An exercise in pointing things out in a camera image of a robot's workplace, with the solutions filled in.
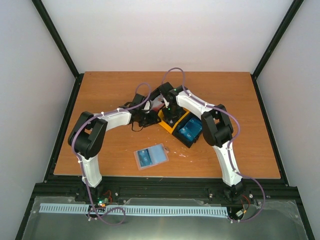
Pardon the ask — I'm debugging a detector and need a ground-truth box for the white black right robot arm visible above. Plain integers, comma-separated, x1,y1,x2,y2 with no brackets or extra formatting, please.
158,82,245,201

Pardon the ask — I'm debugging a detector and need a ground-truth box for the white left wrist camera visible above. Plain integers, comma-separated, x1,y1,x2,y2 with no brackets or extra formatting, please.
142,100,153,112

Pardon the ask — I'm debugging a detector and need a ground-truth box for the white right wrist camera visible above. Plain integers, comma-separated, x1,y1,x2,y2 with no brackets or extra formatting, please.
163,98,170,108

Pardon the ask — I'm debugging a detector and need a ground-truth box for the black frame post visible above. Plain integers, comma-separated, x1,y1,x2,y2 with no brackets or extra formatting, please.
252,0,306,75
31,0,81,75

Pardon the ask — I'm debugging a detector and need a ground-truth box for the black right frame post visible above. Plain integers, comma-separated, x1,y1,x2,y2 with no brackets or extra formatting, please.
252,0,306,75

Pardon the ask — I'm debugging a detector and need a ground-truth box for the black card bin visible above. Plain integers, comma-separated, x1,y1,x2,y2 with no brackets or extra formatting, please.
142,82,174,114
172,112,203,148

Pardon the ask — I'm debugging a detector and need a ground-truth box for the blue card stack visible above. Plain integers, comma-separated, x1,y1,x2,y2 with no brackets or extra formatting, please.
178,117,203,142

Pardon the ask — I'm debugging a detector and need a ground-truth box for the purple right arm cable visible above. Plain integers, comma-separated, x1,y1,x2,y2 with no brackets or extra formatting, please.
161,66,267,223

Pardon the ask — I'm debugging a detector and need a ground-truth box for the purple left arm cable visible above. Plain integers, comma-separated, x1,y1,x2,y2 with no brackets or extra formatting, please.
71,82,152,226

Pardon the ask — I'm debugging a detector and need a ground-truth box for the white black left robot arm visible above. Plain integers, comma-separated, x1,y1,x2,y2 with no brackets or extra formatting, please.
68,91,161,202

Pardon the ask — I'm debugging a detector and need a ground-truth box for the black left frame post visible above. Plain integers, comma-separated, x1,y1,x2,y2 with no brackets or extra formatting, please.
31,0,81,75

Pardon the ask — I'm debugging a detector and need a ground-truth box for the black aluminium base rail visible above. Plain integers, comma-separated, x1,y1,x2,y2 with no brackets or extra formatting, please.
30,176,302,206

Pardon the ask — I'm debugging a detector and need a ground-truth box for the light blue slotted cable duct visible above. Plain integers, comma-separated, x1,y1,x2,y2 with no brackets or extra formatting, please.
38,203,228,218

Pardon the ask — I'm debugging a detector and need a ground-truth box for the blue credit card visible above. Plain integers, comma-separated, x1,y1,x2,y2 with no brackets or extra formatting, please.
137,148,153,168

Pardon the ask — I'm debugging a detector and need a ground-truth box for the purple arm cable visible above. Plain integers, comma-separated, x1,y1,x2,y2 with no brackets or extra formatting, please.
71,82,152,226
161,66,267,223

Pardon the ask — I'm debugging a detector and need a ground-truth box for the left electronics board with wires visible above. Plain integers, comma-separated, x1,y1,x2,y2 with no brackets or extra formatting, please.
97,190,113,208

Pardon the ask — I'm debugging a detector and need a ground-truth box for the yellow card bin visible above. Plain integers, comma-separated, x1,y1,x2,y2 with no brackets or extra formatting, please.
158,106,191,134

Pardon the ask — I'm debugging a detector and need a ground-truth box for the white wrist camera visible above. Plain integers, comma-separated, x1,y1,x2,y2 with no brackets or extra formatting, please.
163,98,170,108
142,100,153,112

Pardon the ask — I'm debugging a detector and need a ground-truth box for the metal base plate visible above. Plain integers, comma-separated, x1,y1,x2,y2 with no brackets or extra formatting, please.
22,197,308,240

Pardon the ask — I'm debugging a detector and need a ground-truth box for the right connector with wires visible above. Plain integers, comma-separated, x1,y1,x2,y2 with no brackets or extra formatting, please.
235,195,251,220

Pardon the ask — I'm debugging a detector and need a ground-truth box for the black card stack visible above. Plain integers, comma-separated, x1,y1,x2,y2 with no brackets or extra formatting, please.
164,113,180,127

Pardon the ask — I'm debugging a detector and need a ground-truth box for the red white card stack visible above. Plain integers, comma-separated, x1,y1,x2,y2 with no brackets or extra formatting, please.
151,95,165,112

